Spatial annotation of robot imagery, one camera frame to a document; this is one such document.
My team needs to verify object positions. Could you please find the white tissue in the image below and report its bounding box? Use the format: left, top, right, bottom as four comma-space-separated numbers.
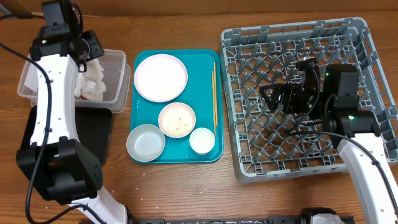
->
75, 58, 106, 101

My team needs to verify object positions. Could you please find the large white plate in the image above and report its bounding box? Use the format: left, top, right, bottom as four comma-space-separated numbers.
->
134, 54, 188, 103

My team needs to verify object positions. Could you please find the small white cup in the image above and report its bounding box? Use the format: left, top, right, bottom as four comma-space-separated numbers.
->
189, 128, 215, 155

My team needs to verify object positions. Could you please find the pink bowl with rice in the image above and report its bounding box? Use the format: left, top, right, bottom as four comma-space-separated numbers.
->
158, 102, 197, 138

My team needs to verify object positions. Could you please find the grey bowl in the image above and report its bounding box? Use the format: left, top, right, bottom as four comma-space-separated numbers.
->
126, 124, 165, 162

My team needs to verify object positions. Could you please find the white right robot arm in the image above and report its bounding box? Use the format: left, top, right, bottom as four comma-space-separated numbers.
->
259, 57, 397, 223

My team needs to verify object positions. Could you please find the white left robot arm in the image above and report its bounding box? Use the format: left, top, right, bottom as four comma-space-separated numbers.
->
16, 1, 134, 223

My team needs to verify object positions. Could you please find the clear plastic waste bin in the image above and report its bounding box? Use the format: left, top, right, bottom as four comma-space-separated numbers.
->
17, 49, 131, 113

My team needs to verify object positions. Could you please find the grey dishwasher rack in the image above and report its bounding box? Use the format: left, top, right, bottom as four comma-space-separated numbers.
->
220, 17, 397, 183

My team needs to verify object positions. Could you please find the black food waste tray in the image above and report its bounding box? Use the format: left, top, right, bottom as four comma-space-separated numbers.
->
20, 106, 113, 167

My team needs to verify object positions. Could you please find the wooden chopstick left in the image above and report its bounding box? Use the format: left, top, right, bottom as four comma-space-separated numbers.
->
211, 70, 216, 137

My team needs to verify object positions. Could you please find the teal serving tray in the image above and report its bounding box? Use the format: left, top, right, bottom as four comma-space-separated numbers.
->
126, 49, 223, 164

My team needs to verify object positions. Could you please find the cardboard back wall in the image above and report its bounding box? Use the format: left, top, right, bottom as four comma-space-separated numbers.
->
0, 0, 398, 17

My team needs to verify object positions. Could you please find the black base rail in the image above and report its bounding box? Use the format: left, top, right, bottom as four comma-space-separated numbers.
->
130, 207, 355, 224

